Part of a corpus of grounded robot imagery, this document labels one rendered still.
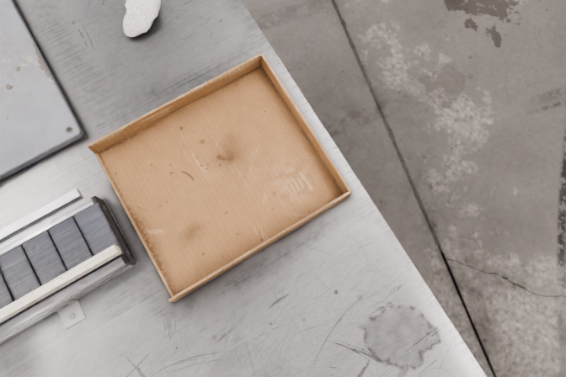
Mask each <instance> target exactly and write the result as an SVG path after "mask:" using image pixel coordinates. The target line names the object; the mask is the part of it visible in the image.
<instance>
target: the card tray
mask: <svg viewBox="0 0 566 377"><path fill-rule="evenodd" d="M87 148H88V149H89V150H91V151H92V152H93V153H94V154H95V155H96V157H97V158H98V160H99V163H100V164H101V166H102V168H103V169H104V172H105V174H106V176H107V177H108V179H109V181H110V183H111V185H112V187H113V189H114V190H115V192H116V194H117V196H118V198H119V200H120V202H121V203H122V205H123V207H124V209H125V212H126V213H127V214H128V216H129V218H130V220H131V223H132V225H133V226H134V227H135V229H136V232H137V234H138V236H139V237H140V239H141V241H142V243H143V245H144V247H145V248H146V250H147V252H148V254H149V256H150V258H151V260H152V262H153V264H154V266H155V267H156V269H157V271H158V273H159V275H160V277H161V279H162V280H163V282H164V284H165V286H166V288H167V290H168V292H169V293H170V295H171V298H170V299H168V301H169V302H173V301H176V300H178V299H180V298H182V297H183V296H185V295H187V294H188V293H190V292H191V291H193V290H195V289H197V288H198V287H200V286H201V285H203V284H205V283H206V282H208V281H210V280H211V279H214V278H215V277H216V276H218V275H219V274H221V273H223V272H225V271H227V270H228V269H229V268H231V267H233V266H235V265H236V264H238V263H240V262H242V261H243V260H244V259H246V258H248V257H250V256H252V255H253V254H255V253H256V252H258V251H260V250H261V249H263V248H265V247H267V246H268V245H269V244H271V243H273V242H275V241H277V240H278V239H280V238H282V237H283V236H285V235H286V234H288V233H290V232H291V231H294V230H295V229H296V228H297V227H299V226H301V225H303V224H305V223H306V222H308V221H310V220H311V219H313V218H314V217H316V216H318V215H320V214H322V213H323V212H324V211H326V210H328V209H330V208H331V207H333V206H335V205H336V204H338V203H339V202H341V201H343V200H344V199H347V198H348V197H349V196H350V194H351V193H352V191H351V190H350V187H349V186H348V184H347V183H346V182H345V180H344V179H343V177H342V175H341V174H340V172H339V170H338V169H337V167H336V166H335V165H334V163H333V161H332V160H331V158H330V157H329V155H328V153H327V152H326V151H325V150H324V148H323V146H322V144H321V143H320V141H319V140H318V138H317V137H316V135H315V134H314V132H313V131H312V129H311V127H310V126H309V124H308V123H307V121H306V120H305V118H304V117H303V115H302V113H301V112H300V110H299V109H298V107H297V106H296V104H295V103H294V101H293V100H292V98H291V96H290V94H289V93H288V92H287V91H286V89H285V87H284V86H283V84H282V83H281V81H280V79H279V78H278V77H277V75H276V74H275V72H274V70H273V69H272V67H271V65H270V64H269V63H268V61H267V60H266V58H265V57H264V54H263V53H260V54H258V55H256V56H254V57H252V58H250V59H249V60H247V61H245V62H243V63H241V64H239V65H237V66H235V67H234V68H232V69H230V70H228V71H226V72H223V73H222V74H220V75H219V76H217V77H214V78H212V79H211V80H209V81H207V82H205V83H203V84H201V85H200V86H198V87H196V88H193V89H191V90H190V91H188V92H187V93H184V94H182V95H180V96H178V97H177V98H175V99H173V100H171V101H169V102H167V103H165V104H163V105H162V106H160V107H158V108H156V109H154V110H152V111H150V112H148V113H146V114H144V115H143V116H141V117H139V118H137V119H134V120H132V122H130V123H128V124H126V125H123V126H121V127H120V128H118V129H117V130H114V131H112V132H110V133H109V134H107V135H104V136H103V137H101V138H99V139H97V140H96V141H93V142H91V143H89V144H87Z"/></svg>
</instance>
